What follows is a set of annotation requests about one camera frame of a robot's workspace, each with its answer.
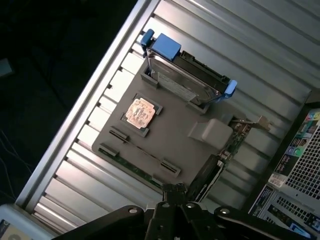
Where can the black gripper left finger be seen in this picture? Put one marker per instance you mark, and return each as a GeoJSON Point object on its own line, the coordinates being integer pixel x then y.
{"type": "Point", "coordinates": [160, 222]}

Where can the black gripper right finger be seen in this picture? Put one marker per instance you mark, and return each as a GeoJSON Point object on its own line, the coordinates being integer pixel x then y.
{"type": "Point", "coordinates": [192, 222]}

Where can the green RAM stick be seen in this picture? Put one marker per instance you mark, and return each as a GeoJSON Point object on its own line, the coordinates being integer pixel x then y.
{"type": "Point", "coordinates": [135, 168]}

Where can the graphics card with black shroud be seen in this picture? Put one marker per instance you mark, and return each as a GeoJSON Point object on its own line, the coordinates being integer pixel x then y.
{"type": "Point", "coordinates": [210, 172]}

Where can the grey parts rack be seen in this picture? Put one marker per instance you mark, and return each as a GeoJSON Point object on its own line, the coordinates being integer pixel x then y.
{"type": "Point", "coordinates": [175, 130]}

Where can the copper-toned CPU chip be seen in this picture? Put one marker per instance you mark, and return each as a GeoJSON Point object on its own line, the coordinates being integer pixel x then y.
{"type": "Point", "coordinates": [140, 114]}

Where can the open PC case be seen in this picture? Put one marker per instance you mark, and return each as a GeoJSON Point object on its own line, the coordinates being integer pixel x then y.
{"type": "Point", "coordinates": [300, 170]}

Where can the grey device with screen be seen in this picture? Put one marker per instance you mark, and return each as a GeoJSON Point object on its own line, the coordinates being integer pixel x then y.
{"type": "Point", "coordinates": [22, 225]}

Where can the hard disk with blue bracket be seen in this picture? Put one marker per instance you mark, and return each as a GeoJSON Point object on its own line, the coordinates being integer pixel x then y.
{"type": "Point", "coordinates": [180, 75]}

